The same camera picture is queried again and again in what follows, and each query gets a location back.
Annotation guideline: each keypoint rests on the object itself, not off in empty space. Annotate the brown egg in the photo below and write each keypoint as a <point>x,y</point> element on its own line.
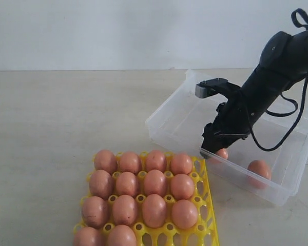
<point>101,184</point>
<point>121,235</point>
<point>184,214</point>
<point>125,210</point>
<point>95,212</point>
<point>88,236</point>
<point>155,160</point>
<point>105,160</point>
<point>130,162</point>
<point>155,182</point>
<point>223,153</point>
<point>127,184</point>
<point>182,187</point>
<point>154,211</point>
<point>261,168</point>
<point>181,163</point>

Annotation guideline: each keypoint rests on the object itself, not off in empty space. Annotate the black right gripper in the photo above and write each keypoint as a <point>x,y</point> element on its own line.
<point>229,126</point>

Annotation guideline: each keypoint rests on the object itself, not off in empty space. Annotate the clear plastic container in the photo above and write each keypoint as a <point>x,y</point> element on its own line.
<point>249,135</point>

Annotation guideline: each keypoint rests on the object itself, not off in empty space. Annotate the yellow plastic egg tray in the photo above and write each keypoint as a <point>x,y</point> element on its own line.
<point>204,232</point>

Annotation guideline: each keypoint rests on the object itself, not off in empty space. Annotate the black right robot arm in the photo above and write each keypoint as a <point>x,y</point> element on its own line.
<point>283,62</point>

